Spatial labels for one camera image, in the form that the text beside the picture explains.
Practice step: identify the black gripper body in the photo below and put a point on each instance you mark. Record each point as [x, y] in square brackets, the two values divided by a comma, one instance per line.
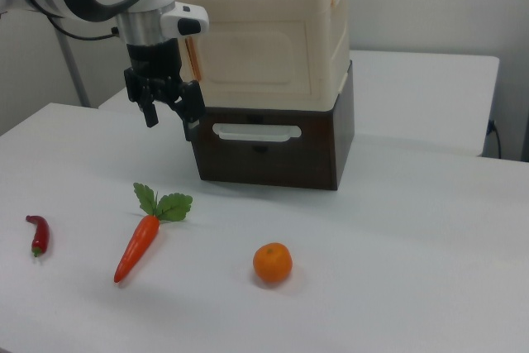
[155, 63]

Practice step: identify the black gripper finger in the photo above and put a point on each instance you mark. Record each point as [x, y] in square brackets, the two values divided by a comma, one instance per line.
[190, 130]
[151, 115]

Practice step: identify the cream cabinet door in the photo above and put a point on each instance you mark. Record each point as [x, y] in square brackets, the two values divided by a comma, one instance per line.
[252, 57]

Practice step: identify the cream plastic cabinet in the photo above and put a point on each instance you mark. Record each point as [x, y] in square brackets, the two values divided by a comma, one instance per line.
[264, 1]

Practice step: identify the grey metal pole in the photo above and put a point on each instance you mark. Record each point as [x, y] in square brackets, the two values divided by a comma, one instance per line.
[76, 68]

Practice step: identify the dark brown box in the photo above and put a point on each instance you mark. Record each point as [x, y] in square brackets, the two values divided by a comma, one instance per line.
[268, 158]

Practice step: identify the toy orange fruit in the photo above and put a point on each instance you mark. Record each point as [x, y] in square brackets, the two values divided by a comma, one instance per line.
[272, 263]

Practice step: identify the red toy chili pepper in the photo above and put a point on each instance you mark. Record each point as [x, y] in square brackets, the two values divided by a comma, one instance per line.
[41, 235]

